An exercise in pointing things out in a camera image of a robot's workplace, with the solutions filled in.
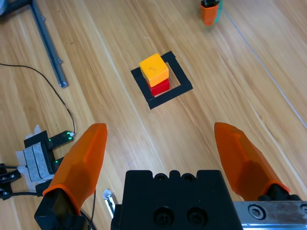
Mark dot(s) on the green wooden block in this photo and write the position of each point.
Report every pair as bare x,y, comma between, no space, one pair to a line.
220,10

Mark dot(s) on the red wooden block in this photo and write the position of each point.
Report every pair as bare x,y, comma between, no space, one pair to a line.
159,89

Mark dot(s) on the silver bracket with white tape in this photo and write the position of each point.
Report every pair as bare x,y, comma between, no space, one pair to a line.
109,203

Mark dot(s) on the grey tape wrapped hub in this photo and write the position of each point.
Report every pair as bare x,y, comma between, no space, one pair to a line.
36,163

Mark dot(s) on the grey aluminium rail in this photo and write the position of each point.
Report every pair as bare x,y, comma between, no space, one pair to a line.
47,43

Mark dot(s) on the black tape square outline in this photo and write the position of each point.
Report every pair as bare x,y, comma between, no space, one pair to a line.
168,97

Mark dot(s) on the yellow wooden block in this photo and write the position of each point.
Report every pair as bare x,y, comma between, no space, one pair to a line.
153,68

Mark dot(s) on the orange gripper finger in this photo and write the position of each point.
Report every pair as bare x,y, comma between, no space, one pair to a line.
209,13
244,165
79,167

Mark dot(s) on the dark grey metal bar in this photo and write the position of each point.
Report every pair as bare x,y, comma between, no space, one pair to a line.
14,8

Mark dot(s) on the black dongle with green lights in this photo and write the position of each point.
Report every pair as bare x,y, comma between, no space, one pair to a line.
54,163
60,140

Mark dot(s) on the black plug with screws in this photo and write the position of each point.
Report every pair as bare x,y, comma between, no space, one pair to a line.
8,178

